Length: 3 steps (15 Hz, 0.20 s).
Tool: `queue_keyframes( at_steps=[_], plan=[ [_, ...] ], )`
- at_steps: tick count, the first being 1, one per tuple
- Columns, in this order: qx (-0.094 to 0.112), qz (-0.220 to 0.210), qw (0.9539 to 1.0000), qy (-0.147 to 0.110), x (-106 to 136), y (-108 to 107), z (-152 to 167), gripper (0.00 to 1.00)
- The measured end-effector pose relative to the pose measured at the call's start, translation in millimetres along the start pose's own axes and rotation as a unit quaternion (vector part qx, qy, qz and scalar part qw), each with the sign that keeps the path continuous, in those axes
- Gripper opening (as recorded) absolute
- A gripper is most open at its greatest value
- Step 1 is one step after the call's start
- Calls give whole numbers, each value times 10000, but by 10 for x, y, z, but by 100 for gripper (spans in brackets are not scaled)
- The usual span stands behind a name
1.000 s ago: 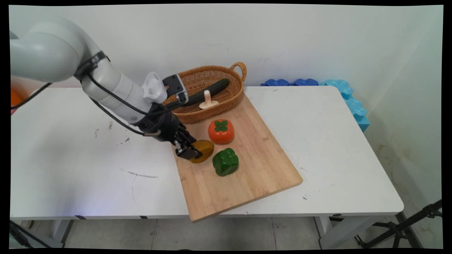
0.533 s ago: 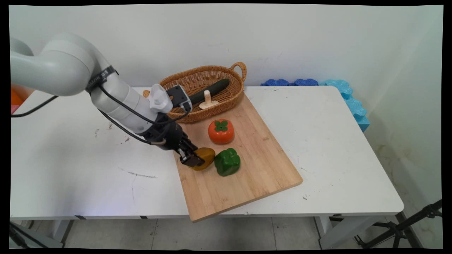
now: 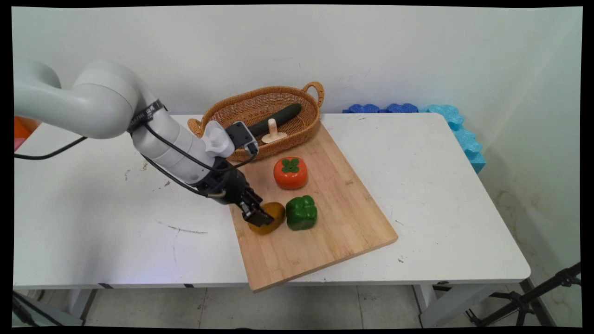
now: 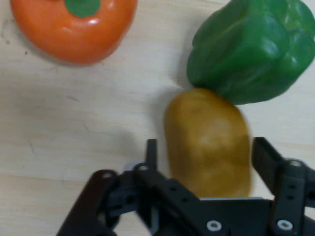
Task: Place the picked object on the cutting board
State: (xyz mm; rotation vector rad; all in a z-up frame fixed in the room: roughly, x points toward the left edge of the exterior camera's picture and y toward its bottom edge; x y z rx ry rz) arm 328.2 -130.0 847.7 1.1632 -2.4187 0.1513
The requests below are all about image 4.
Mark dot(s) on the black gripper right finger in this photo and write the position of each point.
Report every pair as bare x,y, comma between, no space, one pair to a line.
290,191

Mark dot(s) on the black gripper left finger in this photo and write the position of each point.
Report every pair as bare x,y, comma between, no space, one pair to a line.
103,204

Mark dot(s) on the yellow toy potato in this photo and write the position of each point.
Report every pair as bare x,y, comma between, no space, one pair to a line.
209,147

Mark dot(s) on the wooden cutting board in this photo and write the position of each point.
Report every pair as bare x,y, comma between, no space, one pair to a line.
73,110

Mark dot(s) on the green toy bell pepper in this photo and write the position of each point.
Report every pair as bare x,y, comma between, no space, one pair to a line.
246,49

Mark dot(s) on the orange toy persimmon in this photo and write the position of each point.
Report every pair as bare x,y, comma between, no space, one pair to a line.
73,37

